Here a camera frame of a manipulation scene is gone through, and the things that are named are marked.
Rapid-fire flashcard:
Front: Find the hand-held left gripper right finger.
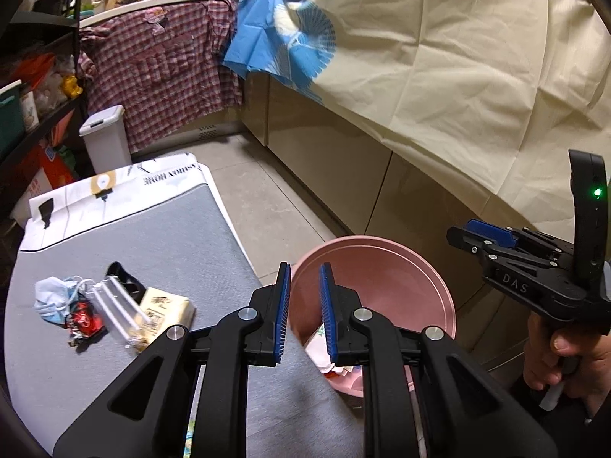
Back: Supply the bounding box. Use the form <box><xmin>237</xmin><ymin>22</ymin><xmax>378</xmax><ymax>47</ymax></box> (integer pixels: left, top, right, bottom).
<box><xmin>319</xmin><ymin>262</ymin><xmax>558</xmax><ymax>458</ymax></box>

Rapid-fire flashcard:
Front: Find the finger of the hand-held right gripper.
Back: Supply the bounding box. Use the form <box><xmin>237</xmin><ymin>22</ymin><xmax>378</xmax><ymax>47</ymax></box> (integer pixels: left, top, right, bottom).
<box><xmin>446</xmin><ymin>227</ymin><xmax>508</xmax><ymax>266</ymax></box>
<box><xmin>464</xmin><ymin>218</ymin><xmax>572</xmax><ymax>262</ymax></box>

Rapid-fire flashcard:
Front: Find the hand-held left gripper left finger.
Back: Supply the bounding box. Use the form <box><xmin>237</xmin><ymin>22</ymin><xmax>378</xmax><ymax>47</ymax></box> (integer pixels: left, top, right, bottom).
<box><xmin>52</xmin><ymin>261</ymin><xmax>292</xmax><ymax>458</ymax></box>

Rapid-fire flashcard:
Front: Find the pink plastic bucket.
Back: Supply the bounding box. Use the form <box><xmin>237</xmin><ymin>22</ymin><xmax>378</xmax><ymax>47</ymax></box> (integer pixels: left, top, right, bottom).
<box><xmin>289</xmin><ymin>235</ymin><xmax>456</xmax><ymax>399</ymax></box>

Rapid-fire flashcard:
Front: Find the beige tissue packet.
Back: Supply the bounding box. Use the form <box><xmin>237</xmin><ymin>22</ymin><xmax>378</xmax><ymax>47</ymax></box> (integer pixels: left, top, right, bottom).
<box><xmin>129</xmin><ymin>287</ymin><xmax>196</xmax><ymax>349</ymax></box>

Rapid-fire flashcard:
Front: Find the black plastic piece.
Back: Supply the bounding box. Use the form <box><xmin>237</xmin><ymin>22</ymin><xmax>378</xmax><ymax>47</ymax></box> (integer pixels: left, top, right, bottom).
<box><xmin>104</xmin><ymin>261</ymin><xmax>146</xmax><ymax>297</ymax></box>

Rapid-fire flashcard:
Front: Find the clear straw package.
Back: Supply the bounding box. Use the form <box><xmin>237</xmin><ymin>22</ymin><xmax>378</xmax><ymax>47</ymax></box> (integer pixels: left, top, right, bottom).
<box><xmin>91</xmin><ymin>274</ymin><xmax>149</xmax><ymax>351</ymax></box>

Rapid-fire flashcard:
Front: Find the red candy wrapper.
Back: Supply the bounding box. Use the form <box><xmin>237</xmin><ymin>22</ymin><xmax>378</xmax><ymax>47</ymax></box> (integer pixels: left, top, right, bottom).
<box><xmin>64</xmin><ymin>298</ymin><xmax>103</xmax><ymax>344</ymax></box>

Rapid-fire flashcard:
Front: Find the blue face mask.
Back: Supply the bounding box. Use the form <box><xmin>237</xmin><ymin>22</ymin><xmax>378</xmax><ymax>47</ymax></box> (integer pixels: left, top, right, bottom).
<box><xmin>33</xmin><ymin>275</ymin><xmax>94</xmax><ymax>327</ymax></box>

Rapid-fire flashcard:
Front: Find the person's right hand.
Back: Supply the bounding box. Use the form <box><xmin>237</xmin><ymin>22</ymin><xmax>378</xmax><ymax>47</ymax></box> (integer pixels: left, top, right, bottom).
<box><xmin>522</xmin><ymin>311</ymin><xmax>611</xmax><ymax>421</ymax></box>

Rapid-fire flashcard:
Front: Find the cream cloth blue fan print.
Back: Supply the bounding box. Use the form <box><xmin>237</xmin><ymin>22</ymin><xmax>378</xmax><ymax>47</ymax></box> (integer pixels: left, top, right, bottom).
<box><xmin>223</xmin><ymin>0</ymin><xmax>611</xmax><ymax>244</ymax></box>

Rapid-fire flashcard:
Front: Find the beige kitchen cabinet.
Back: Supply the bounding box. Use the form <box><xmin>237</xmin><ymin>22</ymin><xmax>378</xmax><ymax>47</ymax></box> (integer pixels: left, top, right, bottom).
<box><xmin>239</xmin><ymin>74</ymin><xmax>611</xmax><ymax>373</ymax></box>

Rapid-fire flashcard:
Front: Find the white printed tablecloth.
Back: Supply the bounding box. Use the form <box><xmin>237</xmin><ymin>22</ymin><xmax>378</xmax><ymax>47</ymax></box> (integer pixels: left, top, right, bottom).
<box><xmin>19</xmin><ymin>152</ymin><xmax>263</xmax><ymax>287</ymax></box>

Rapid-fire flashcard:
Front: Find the white pedal bin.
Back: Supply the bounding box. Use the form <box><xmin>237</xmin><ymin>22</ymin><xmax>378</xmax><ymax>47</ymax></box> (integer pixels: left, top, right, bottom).
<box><xmin>79</xmin><ymin>105</ymin><xmax>133</xmax><ymax>176</ymax></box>

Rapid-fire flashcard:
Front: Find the red plaid shirt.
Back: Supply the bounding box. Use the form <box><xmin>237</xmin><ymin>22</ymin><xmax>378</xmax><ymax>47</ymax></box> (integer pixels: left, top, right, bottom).
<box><xmin>79</xmin><ymin>0</ymin><xmax>244</xmax><ymax>153</ymax></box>

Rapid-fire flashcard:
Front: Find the orange printed box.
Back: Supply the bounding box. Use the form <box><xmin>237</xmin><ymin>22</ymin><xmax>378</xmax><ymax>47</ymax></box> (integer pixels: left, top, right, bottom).
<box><xmin>14</xmin><ymin>138</ymin><xmax>79</xmax><ymax>201</ymax></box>

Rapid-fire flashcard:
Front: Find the black shelf rack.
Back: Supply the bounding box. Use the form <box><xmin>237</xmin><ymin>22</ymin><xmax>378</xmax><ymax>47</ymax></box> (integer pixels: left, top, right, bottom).
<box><xmin>0</xmin><ymin>10</ymin><xmax>96</xmax><ymax>230</ymax></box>

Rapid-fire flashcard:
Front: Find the white labelled jar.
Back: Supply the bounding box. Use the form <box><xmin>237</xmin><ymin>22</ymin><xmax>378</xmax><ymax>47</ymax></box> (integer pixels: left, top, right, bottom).
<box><xmin>21</xmin><ymin>90</ymin><xmax>41</xmax><ymax>132</ymax></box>

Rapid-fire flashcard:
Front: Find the green storage box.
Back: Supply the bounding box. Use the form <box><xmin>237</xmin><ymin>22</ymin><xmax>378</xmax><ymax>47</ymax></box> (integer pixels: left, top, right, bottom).
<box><xmin>0</xmin><ymin>80</ymin><xmax>26</xmax><ymax>153</ymax></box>

